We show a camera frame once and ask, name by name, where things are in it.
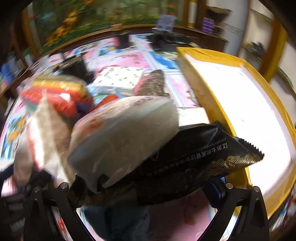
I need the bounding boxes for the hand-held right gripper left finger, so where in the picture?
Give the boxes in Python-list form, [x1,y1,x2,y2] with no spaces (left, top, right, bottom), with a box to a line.
[24,182,93,241]

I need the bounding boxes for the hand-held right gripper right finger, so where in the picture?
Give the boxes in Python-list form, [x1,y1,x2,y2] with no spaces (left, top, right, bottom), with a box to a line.
[203,178,270,241]

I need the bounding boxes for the black gold-patterned snack packet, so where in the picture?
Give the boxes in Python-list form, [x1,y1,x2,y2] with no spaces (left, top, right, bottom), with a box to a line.
[81,122,265,207]

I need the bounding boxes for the large white tissue pack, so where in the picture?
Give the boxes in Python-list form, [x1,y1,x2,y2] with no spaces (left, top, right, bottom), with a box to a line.
[68,96,179,193]

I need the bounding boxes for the yellow cardboard box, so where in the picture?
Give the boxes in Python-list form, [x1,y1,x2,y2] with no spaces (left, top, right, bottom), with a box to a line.
[176,46,296,218]

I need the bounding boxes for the lemon print tissue pack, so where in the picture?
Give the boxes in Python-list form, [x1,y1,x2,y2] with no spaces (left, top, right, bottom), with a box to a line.
[94,66,144,95]

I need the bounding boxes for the white paper sheet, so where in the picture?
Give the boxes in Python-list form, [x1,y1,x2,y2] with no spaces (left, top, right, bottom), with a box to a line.
[179,107,210,127]

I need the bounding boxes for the black electronic gadget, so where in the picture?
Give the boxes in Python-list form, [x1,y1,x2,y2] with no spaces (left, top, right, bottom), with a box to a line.
[150,30,192,51]

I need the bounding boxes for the black jar with cork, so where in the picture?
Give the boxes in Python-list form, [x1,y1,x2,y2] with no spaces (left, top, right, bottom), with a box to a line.
[116,32,130,49]

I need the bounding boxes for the purple phone stand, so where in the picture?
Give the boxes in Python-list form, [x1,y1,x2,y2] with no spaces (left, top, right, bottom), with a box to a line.
[156,14,175,29]

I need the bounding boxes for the framed artificial flower display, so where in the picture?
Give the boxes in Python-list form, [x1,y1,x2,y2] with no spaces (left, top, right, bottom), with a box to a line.
[30,0,185,54]

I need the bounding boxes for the wooden wall shelf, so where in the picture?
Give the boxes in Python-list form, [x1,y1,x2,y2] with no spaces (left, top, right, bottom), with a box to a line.
[207,6,232,15]

